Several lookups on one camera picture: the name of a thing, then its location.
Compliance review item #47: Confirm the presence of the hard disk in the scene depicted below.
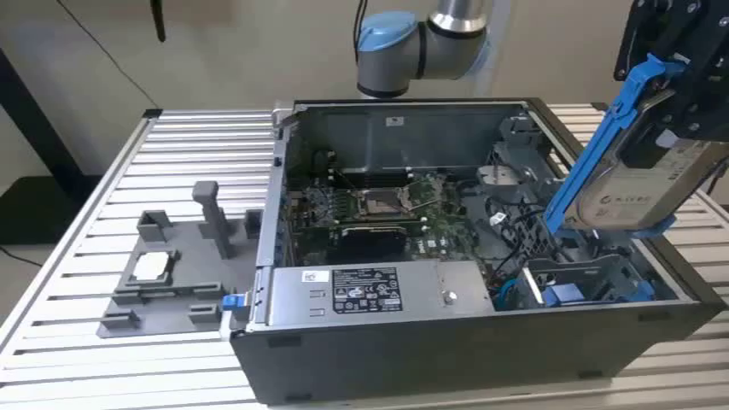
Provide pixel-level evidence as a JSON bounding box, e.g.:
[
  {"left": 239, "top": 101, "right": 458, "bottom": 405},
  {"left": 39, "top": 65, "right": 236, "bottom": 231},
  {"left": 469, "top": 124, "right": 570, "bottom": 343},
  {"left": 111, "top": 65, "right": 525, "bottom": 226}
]
[{"left": 544, "top": 53, "right": 729, "bottom": 241}]

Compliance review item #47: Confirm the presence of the black wire white tag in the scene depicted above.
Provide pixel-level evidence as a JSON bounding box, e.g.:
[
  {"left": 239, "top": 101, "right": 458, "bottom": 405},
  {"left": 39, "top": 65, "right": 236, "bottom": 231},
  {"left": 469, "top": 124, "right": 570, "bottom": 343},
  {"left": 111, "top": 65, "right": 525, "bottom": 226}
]
[{"left": 481, "top": 204, "right": 552, "bottom": 274}]

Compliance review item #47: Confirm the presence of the metal disk bay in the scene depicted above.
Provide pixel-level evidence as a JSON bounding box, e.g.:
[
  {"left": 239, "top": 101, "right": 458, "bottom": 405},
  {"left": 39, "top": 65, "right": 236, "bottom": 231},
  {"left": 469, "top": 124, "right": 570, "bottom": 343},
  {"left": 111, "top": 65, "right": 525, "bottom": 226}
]
[{"left": 521, "top": 250, "right": 657, "bottom": 309}]

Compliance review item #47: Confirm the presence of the empty blue carrier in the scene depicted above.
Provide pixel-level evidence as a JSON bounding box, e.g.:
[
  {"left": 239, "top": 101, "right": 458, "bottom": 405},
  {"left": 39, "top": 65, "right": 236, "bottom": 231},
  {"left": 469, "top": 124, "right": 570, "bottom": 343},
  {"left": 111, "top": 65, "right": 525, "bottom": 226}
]
[{"left": 540, "top": 277, "right": 660, "bottom": 308}]

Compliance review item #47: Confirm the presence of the green motherboard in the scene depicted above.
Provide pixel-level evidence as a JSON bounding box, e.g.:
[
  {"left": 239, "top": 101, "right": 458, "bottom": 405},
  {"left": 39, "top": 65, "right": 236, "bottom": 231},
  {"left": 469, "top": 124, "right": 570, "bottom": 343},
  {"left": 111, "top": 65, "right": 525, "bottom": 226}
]
[{"left": 284, "top": 170, "right": 492, "bottom": 278}]

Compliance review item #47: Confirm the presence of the CPU socket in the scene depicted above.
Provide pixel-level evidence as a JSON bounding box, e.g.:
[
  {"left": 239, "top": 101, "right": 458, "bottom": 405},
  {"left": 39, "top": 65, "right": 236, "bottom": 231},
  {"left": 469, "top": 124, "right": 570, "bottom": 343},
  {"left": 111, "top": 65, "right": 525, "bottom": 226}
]
[{"left": 351, "top": 186, "right": 412, "bottom": 218}]

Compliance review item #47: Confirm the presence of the black square module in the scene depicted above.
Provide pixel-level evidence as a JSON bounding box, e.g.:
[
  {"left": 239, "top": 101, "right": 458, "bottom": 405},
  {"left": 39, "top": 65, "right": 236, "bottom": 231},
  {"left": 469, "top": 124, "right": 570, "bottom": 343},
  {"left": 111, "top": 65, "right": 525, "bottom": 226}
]
[{"left": 339, "top": 225, "right": 409, "bottom": 262}]

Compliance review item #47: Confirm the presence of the silver power supply unit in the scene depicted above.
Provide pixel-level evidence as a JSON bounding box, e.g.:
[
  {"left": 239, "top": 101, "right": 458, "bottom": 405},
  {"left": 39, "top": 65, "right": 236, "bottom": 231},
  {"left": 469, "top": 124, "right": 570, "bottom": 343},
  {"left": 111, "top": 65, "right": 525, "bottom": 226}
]
[{"left": 265, "top": 260, "right": 494, "bottom": 326}]

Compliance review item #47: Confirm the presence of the dark grey PC case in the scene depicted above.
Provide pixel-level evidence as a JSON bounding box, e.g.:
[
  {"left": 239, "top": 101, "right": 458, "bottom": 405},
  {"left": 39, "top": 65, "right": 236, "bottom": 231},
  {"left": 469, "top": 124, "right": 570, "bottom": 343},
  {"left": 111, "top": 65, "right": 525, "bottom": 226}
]
[{"left": 227, "top": 97, "right": 728, "bottom": 405}]

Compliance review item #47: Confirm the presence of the silver CPU plate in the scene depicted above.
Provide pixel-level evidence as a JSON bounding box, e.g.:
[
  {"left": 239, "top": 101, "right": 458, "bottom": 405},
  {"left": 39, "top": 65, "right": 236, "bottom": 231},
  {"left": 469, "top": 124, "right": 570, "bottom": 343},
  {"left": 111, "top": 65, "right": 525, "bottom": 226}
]
[{"left": 131, "top": 252, "right": 173, "bottom": 281}]

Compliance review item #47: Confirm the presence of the grey parts rack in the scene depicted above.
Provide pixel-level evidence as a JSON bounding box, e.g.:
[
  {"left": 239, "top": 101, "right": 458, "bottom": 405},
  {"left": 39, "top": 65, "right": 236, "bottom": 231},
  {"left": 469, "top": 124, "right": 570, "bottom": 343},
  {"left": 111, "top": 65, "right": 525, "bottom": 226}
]
[{"left": 97, "top": 180, "right": 267, "bottom": 341}]

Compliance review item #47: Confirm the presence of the black monitor stand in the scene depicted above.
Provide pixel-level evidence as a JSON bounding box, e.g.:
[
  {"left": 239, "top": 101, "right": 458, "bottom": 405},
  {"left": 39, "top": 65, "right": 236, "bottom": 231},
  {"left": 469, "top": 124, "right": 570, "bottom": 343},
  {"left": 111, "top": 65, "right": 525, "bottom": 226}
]
[{"left": 0, "top": 46, "right": 109, "bottom": 247}]

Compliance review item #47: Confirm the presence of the blue wire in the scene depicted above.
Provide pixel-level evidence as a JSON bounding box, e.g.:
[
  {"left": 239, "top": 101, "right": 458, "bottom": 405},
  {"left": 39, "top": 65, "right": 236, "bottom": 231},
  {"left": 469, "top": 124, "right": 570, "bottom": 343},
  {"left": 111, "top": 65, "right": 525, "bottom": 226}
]
[{"left": 492, "top": 275, "right": 522, "bottom": 311}]

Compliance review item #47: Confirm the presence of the black hanging strap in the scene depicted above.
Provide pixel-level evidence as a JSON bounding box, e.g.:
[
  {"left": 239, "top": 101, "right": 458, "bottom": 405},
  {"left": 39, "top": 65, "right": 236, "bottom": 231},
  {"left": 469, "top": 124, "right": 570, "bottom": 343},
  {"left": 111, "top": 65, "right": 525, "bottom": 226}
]
[{"left": 149, "top": 0, "right": 168, "bottom": 44}]

